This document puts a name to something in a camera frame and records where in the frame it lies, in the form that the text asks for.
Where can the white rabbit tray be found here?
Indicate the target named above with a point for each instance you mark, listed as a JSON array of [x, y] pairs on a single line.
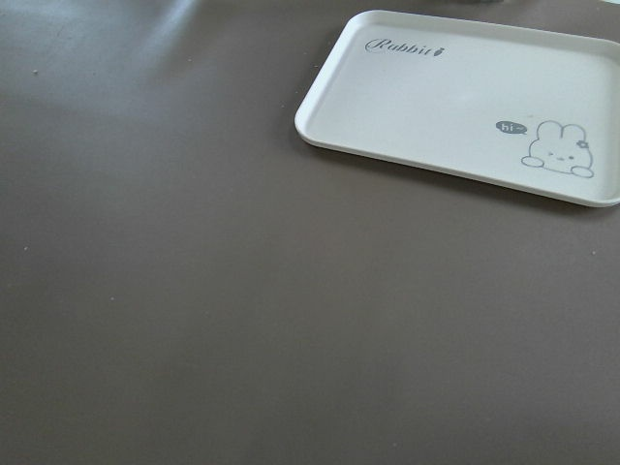
[[530, 110]]

